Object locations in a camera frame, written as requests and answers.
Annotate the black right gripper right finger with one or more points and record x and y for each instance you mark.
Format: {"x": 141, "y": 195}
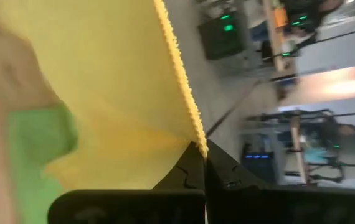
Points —
{"x": 258, "y": 205}

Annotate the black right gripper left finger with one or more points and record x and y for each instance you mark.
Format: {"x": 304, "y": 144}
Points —
{"x": 165, "y": 205}

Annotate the yellow microfiber towel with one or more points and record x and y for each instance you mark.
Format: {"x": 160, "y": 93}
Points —
{"x": 102, "y": 77}

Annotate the smooth green microfiber towel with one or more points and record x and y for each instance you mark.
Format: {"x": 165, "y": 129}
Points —
{"x": 37, "y": 140}

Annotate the black computer with blue lights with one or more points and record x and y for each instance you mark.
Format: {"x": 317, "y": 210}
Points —
{"x": 258, "y": 168}

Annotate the wooden background workbench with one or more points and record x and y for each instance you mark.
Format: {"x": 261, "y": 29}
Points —
{"x": 299, "y": 149}
{"x": 274, "y": 46}

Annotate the pale pink door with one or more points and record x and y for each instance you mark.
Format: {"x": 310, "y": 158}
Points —
{"x": 327, "y": 85}

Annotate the black computer with green lights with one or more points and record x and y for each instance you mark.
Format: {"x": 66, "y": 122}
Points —
{"x": 221, "y": 40}

